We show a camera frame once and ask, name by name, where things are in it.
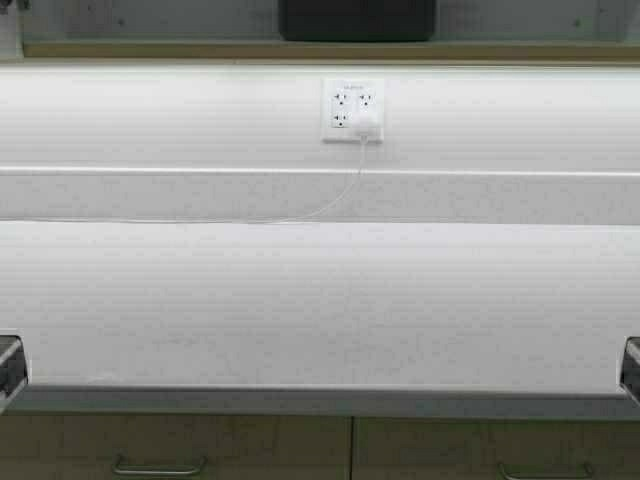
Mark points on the black two-handled cooking pot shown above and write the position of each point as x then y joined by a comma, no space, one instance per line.
357,20

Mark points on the upper cabinet bottom shelf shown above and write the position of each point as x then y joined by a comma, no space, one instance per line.
587,53

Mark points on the white plug adapter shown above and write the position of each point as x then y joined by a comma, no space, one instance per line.
368,129

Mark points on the right lower drawer front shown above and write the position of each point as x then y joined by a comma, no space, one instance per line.
429,449

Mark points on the left lower drawer front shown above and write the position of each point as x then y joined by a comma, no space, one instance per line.
83,446

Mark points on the white wall outlet plate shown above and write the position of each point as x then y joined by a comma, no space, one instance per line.
343,101

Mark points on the left drawer metal handle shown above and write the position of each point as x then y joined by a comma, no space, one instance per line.
122,467

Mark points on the drawer metal handle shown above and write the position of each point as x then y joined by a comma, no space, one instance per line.
122,467
584,471

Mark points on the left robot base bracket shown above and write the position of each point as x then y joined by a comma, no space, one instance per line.
13,370

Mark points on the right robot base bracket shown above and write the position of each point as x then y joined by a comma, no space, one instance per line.
629,377

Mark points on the right drawer metal handle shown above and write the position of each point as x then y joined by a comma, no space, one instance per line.
584,471

